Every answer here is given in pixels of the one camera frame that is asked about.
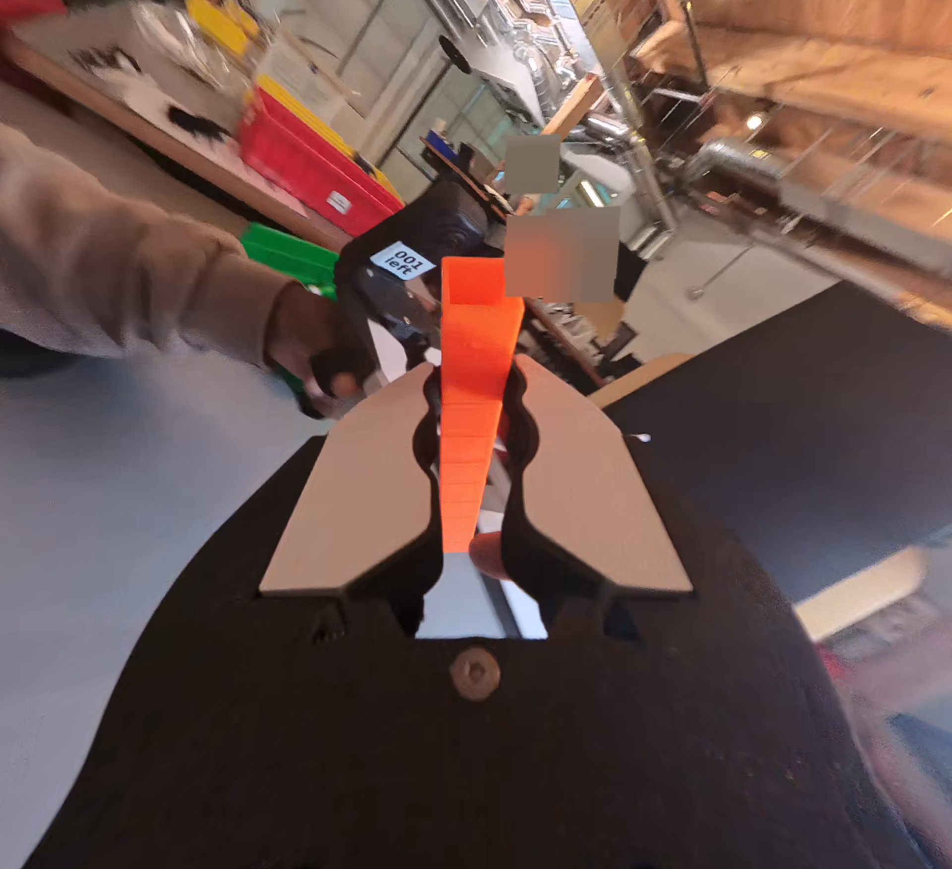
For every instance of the person's right hand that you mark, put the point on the person's right hand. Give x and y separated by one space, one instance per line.
491 558

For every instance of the ribbed silver duct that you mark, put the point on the ribbed silver duct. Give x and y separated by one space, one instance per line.
732 158

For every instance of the small black round disc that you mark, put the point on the small black round disc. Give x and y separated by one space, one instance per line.
455 54

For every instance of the small black cloth item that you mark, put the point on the small black cloth item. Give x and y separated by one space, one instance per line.
197 123

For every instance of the clear plastic bag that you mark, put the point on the clear plastic bag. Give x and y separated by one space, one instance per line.
178 36

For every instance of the person's left hand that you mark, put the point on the person's left hand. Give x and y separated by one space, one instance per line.
309 333

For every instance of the orange segmented plastic bar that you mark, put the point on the orange segmented plastic bar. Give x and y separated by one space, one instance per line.
468 400

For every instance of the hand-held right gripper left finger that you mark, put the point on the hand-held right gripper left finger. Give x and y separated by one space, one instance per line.
357 497

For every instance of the person's left forearm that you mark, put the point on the person's left forearm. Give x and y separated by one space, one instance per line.
111 251

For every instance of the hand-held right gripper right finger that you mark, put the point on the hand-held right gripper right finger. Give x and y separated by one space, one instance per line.
595 504

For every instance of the small yellow plastic bin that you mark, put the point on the small yellow plastic bin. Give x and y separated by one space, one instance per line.
216 21

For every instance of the red ribbed plastic crate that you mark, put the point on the red ribbed plastic crate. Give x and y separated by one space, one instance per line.
297 162

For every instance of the green plastic bin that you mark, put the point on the green plastic bin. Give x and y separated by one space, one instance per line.
282 255

